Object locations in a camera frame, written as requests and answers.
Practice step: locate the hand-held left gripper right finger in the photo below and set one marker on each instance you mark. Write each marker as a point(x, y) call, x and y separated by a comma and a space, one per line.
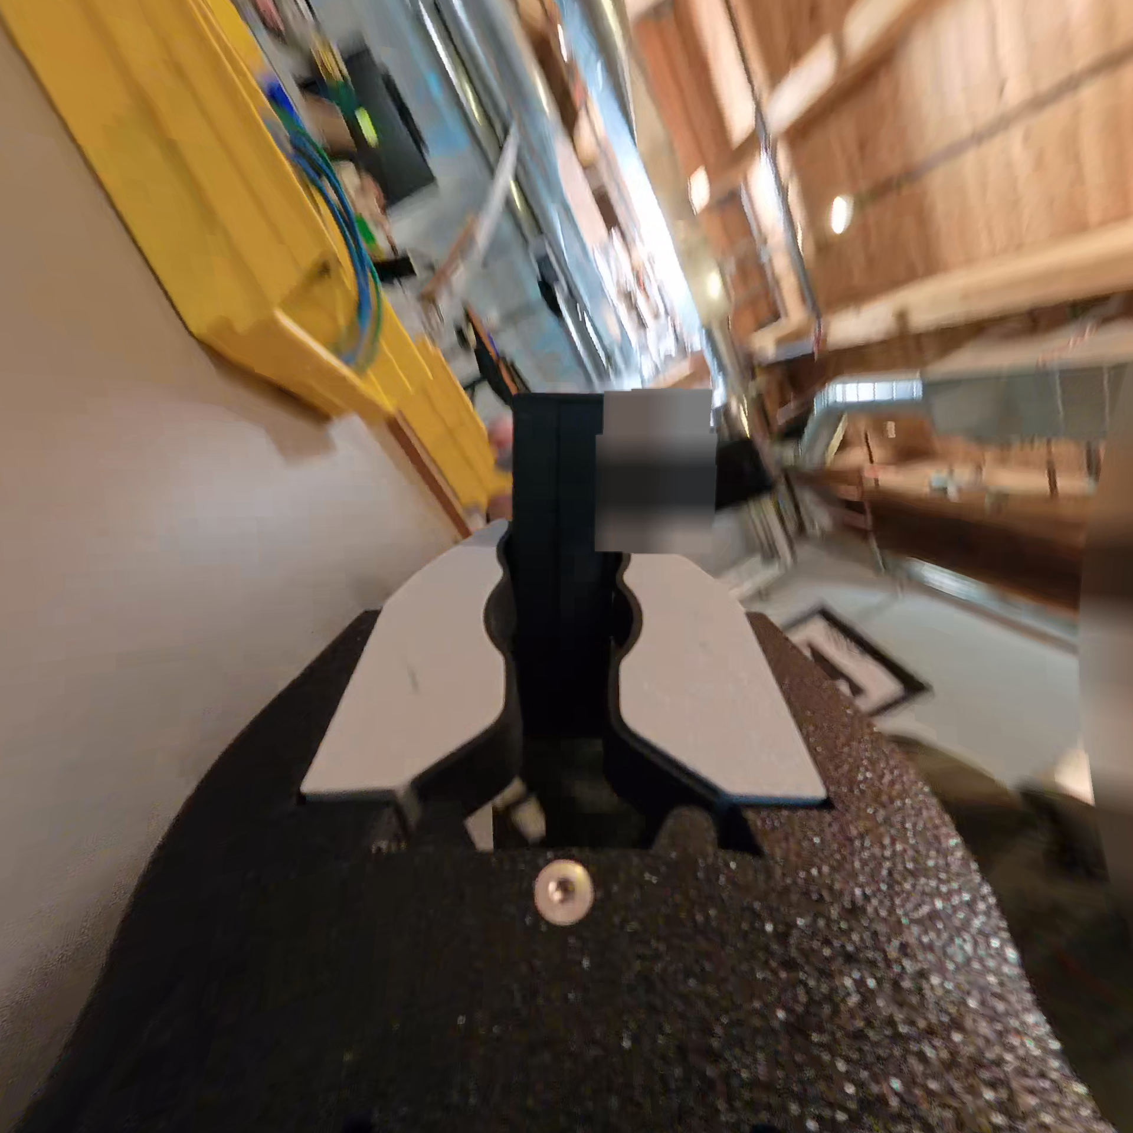
point(708, 673)

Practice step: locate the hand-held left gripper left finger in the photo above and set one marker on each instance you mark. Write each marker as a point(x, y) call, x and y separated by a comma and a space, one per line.
point(425, 673)

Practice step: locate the black ethernet port block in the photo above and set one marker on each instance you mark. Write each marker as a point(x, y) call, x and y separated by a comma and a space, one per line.
point(554, 576)

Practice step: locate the yellow plastic bin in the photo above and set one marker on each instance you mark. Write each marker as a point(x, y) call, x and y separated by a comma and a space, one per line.
point(178, 133)

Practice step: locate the black-framed white sign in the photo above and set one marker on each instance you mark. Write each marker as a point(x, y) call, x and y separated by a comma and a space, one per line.
point(850, 655)

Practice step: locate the ceiling lamp bulb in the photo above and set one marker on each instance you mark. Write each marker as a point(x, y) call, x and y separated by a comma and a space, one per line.
point(842, 213)

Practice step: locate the black screen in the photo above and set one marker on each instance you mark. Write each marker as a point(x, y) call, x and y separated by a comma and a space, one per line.
point(394, 142)

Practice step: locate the round metal elbow duct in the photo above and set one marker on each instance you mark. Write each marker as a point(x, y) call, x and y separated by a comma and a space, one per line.
point(859, 399)

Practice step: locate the rectangular metal duct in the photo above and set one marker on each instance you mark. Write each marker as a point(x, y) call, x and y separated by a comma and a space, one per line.
point(1010, 399)

